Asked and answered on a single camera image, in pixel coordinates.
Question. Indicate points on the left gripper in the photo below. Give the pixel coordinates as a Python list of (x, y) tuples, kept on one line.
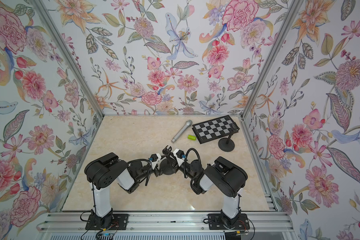
[(157, 172)]

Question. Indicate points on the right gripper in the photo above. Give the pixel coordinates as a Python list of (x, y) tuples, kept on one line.
[(176, 166)]

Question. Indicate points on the black stand pole with clip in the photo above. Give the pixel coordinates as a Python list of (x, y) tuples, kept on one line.
[(233, 130)]

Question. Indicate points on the silver microphone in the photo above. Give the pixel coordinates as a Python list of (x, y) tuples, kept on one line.
[(187, 124)]

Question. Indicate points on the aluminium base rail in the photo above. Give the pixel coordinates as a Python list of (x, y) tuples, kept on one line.
[(164, 226)]

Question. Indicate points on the black round stand base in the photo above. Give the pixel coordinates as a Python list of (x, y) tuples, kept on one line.
[(226, 145)]

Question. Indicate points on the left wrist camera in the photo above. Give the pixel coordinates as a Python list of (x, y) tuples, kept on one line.
[(154, 160)]

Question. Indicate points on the green cylinder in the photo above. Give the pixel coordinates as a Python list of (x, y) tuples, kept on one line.
[(191, 137)]

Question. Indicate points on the black checkered chess box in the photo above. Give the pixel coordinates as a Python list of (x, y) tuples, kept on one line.
[(214, 129)]

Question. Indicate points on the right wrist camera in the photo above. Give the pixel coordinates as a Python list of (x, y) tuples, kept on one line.
[(180, 156)]

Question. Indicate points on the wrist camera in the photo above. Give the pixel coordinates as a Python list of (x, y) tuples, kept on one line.
[(154, 160), (180, 156)]

